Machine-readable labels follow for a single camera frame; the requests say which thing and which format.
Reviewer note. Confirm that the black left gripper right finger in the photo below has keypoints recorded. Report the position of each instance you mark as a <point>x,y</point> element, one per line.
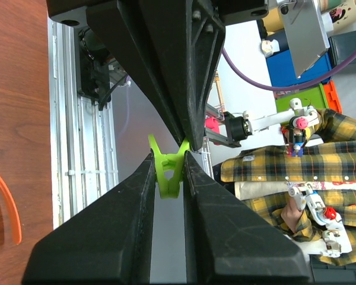
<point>227,243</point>

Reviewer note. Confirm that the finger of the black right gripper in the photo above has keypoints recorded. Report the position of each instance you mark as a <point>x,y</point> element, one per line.
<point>122,29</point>
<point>188,37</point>

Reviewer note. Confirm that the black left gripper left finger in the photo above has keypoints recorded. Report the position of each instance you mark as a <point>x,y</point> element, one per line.
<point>108,242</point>

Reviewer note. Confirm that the green clothespin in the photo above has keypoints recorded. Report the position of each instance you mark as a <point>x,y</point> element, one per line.
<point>168,168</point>

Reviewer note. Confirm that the orange plastic hanger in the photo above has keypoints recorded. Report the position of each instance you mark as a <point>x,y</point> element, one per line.
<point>12,212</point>

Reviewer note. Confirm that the person in yellow plaid shirt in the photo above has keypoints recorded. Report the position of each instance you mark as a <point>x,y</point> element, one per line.
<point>310,197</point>

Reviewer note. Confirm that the dark green trash bin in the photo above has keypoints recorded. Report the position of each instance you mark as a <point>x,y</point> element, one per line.
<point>341,47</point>

